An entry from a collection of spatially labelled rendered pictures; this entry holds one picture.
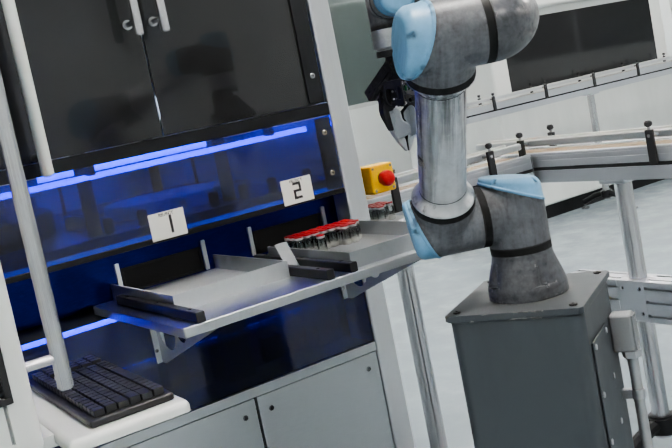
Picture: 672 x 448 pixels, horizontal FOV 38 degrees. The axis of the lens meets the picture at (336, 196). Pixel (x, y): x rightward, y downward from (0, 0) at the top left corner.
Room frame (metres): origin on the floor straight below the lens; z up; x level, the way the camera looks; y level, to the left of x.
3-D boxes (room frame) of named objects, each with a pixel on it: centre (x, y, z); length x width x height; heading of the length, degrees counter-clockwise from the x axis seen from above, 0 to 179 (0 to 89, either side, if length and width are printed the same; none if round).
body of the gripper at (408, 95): (2.00, -0.18, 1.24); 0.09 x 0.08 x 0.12; 33
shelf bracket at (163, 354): (1.92, 0.35, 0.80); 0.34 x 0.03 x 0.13; 33
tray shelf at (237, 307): (2.06, 0.15, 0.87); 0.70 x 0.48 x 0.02; 123
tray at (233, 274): (2.03, 0.33, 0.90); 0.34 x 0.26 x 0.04; 33
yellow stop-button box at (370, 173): (2.45, -0.11, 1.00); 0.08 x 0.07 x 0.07; 33
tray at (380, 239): (2.12, -0.02, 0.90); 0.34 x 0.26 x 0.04; 32
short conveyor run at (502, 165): (2.72, -0.27, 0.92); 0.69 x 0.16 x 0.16; 123
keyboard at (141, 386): (1.64, 0.48, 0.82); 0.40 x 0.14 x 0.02; 31
